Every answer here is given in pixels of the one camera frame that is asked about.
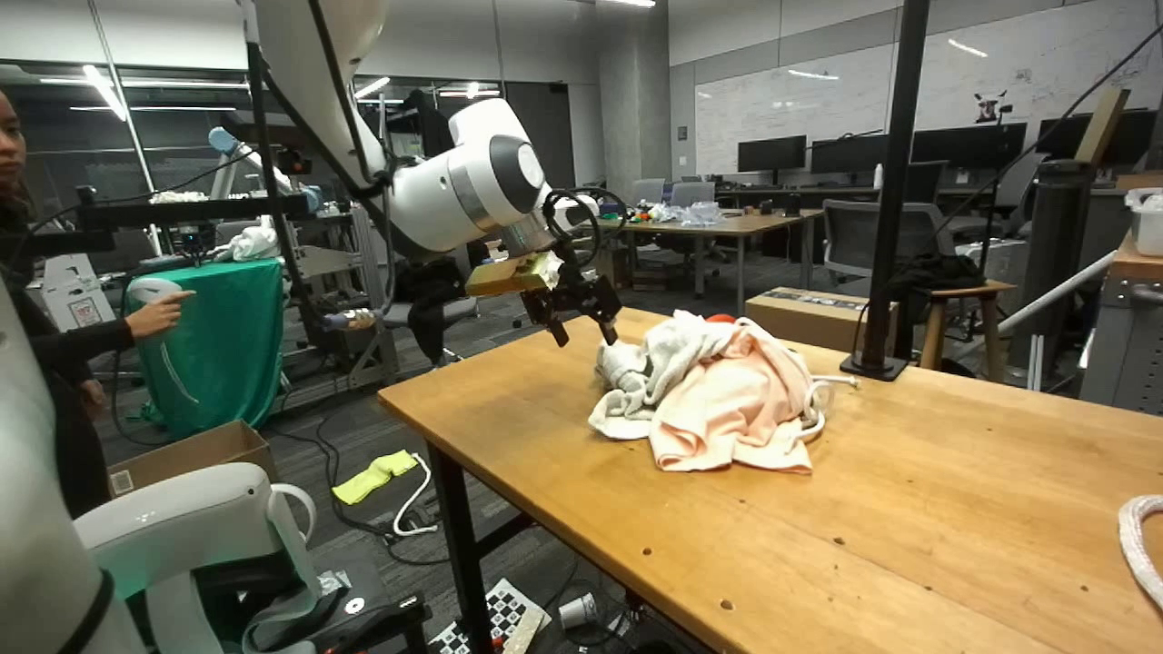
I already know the black gripper orange mount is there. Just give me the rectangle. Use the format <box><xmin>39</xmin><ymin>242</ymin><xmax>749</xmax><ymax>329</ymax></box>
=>
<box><xmin>464</xmin><ymin>234</ymin><xmax>620</xmax><ymax>345</ymax></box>

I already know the white terry towel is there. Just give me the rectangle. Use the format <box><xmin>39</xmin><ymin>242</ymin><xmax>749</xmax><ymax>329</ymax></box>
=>
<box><xmin>589</xmin><ymin>310</ymin><xmax>717</xmax><ymax>440</ymax></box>

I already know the light pink cloth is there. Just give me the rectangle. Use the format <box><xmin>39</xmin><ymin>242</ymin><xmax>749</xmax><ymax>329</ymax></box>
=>
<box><xmin>649</xmin><ymin>319</ymin><xmax>824</xmax><ymax>471</ymax></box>

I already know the white foreground robot arm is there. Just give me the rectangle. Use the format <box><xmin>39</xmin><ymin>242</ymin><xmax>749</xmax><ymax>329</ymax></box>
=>
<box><xmin>0</xmin><ymin>289</ymin><xmax>324</xmax><ymax>654</ymax></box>

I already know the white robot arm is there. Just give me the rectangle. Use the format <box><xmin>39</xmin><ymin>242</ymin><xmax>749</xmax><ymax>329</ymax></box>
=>
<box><xmin>240</xmin><ymin>0</ymin><xmax>620</xmax><ymax>345</ymax></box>

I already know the person's hand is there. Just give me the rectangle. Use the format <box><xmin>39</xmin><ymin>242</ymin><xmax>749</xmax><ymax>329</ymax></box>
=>
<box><xmin>129</xmin><ymin>289</ymin><xmax>188</xmax><ymax>342</ymax></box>

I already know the yellow-green cloth on floor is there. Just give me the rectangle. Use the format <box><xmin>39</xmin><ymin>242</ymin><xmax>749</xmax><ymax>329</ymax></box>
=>
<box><xmin>332</xmin><ymin>450</ymin><xmax>418</xmax><ymax>506</ymax></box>

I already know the cardboard box behind table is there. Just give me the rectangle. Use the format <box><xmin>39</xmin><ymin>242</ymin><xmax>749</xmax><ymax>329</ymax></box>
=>
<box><xmin>745</xmin><ymin>288</ymin><xmax>866</xmax><ymax>350</ymax></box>

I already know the black vertical pole stand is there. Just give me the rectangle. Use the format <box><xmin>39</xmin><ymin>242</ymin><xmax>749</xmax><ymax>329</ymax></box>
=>
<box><xmin>852</xmin><ymin>0</ymin><xmax>932</xmax><ymax>381</ymax></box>

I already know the checkerboard calibration card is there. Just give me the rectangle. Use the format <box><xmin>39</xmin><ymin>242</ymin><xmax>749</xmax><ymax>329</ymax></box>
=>
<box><xmin>429</xmin><ymin>577</ymin><xmax>549</xmax><ymax>654</ymax></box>

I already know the green draped cloth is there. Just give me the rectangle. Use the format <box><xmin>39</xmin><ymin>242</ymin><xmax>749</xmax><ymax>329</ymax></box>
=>
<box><xmin>137</xmin><ymin>259</ymin><xmax>284</xmax><ymax>440</ymax></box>

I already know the cardboard box on floor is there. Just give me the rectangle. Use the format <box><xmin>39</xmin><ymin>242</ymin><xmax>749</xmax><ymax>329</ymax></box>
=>
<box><xmin>108</xmin><ymin>420</ymin><xmax>276</xmax><ymax>494</ymax></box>

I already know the white handheld controller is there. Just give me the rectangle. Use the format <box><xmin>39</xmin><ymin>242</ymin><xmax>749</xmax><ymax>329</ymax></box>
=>
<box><xmin>129</xmin><ymin>276</ymin><xmax>187</xmax><ymax>303</ymax></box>

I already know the wooden stool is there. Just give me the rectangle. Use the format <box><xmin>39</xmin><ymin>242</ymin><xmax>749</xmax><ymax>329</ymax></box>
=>
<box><xmin>920</xmin><ymin>279</ymin><xmax>1006</xmax><ymax>381</ymax></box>

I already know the person in black sleeve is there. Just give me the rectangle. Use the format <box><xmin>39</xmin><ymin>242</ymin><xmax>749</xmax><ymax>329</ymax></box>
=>
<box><xmin>0</xmin><ymin>92</ymin><xmax>137</xmax><ymax>515</ymax></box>

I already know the white cable on floor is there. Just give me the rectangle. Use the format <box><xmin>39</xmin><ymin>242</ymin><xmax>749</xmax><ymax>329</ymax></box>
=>
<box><xmin>387</xmin><ymin>450</ymin><xmax>443</xmax><ymax>541</ymax></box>

